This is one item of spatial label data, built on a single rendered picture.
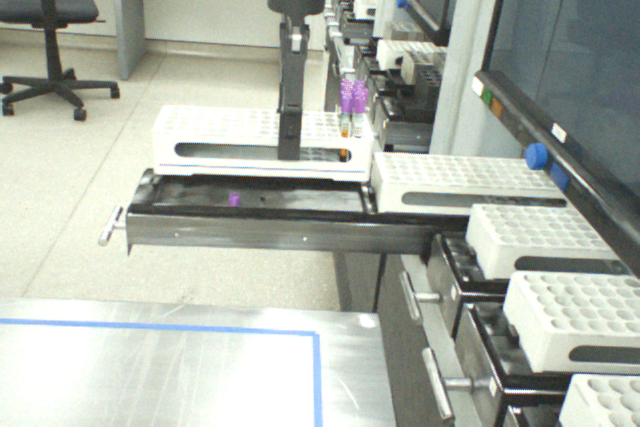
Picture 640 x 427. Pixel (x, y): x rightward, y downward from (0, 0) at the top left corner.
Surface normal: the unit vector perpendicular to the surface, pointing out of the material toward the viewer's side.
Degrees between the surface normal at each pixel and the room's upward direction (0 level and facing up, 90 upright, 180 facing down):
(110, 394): 0
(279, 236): 90
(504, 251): 90
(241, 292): 0
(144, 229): 90
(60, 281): 0
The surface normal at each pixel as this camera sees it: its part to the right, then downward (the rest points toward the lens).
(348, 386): 0.07, -0.89
